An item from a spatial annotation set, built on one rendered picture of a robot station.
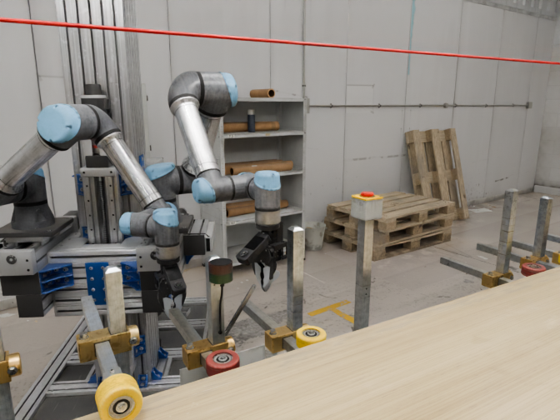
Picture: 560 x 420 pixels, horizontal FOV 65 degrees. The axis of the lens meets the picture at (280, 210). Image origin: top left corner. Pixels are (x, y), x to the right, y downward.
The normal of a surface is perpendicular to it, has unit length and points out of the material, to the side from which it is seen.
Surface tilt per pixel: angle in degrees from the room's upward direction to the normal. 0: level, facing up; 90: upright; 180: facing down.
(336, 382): 0
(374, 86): 90
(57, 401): 0
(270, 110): 90
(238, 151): 90
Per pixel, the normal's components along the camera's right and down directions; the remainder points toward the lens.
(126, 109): 0.09, 0.23
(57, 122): -0.20, 0.16
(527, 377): 0.00, -0.97
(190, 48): 0.58, 0.19
